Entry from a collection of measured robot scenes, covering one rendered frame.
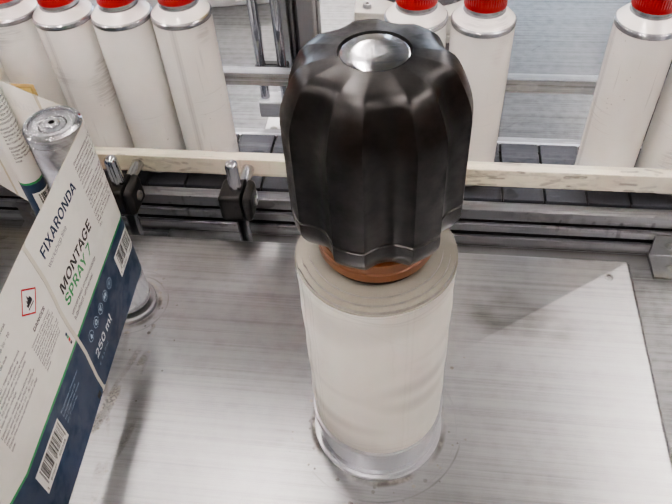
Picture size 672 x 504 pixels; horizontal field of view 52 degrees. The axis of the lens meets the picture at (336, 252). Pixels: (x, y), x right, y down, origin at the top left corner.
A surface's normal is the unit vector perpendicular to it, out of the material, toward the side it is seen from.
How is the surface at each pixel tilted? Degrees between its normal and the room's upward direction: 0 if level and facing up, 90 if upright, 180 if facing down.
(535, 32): 0
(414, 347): 87
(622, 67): 90
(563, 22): 0
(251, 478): 0
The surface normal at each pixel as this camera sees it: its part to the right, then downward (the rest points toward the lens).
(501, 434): -0.05, -0.67
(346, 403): -0.47, 0.70
